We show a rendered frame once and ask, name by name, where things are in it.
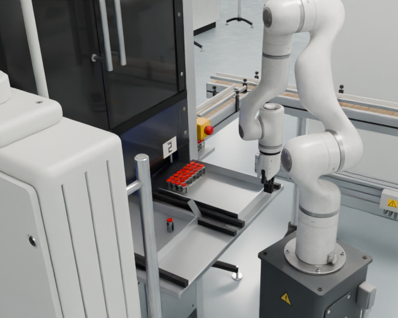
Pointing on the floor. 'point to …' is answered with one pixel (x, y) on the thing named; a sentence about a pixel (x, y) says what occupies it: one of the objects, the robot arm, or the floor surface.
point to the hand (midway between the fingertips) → (268, 187)
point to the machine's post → (187, 151)
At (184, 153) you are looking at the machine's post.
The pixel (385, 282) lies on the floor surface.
